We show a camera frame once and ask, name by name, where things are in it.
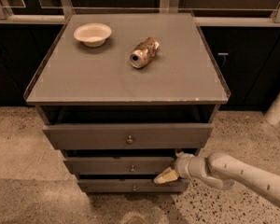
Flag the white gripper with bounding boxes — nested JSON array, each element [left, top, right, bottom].
[[154, 151, 193, 184]]

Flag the grey drawer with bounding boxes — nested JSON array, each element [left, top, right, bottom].
[[63, 157, 175, 175], [77, 179, 189, 193], [43, 123, 213, 150]]

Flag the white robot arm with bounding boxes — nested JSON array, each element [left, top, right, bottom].
[[154, 152, 280, 208]]

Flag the grey drawer cabinet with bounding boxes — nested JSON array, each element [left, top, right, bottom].
[[24, 13, 230, 182]]

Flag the grey bottom drawer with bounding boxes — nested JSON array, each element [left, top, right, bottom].
[[77, 179, 189, 193]]

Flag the grey top drawer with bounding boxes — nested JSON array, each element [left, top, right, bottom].
[[43, 123, 213, 150]]

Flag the crushed soda can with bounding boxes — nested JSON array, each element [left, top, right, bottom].
[[130, 37, 160, 69]]

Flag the dark background cabinets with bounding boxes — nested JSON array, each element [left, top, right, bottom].
[[0, 24, 280, 111]]

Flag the white paper bowl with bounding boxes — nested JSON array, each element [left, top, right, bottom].
[[74, 23, 112, 48]]

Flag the white cylindrical post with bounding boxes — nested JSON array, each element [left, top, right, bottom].
[[264, 92, 280, 125]]

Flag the metal shelf rail frame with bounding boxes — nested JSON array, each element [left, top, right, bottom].
[[0, 0, 280, 27]]

